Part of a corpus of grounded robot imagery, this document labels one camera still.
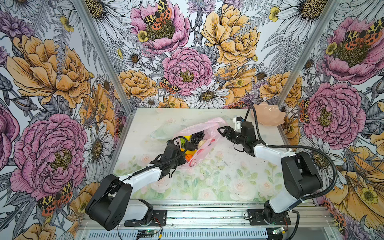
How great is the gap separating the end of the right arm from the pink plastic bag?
0.16ft

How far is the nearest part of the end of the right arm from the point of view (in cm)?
71

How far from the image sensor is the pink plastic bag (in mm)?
898
